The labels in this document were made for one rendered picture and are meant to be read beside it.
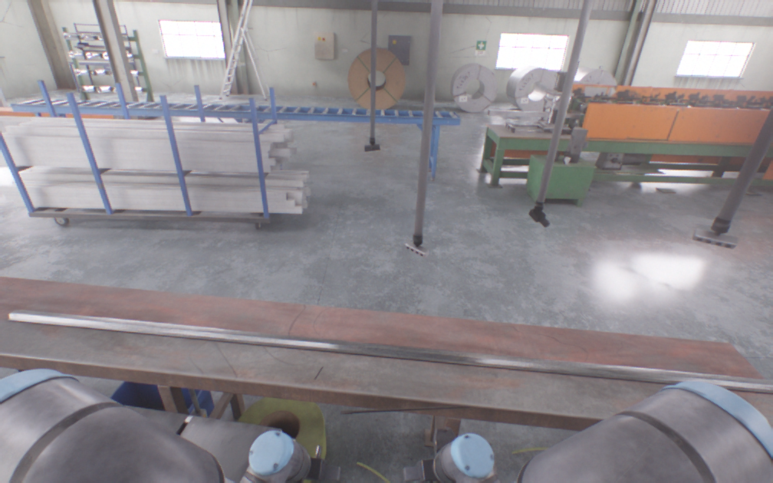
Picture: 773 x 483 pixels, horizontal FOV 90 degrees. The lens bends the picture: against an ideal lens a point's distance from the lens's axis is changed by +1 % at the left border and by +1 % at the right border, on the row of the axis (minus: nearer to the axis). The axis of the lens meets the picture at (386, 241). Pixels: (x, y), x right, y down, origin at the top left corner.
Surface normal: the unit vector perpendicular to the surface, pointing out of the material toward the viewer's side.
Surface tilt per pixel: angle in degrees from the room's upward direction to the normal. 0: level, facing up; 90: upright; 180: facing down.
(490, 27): 90
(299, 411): 0
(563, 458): 47
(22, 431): 13
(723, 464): 35
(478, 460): 20
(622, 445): 30
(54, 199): 90
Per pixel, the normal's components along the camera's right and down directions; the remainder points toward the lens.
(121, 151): 0.01, 0.48
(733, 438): 0.21, -0.60
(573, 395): 0.04, -0.88
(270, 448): -0.11, -0.69
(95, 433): 0.38, -0.84
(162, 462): 0.73, -0.58
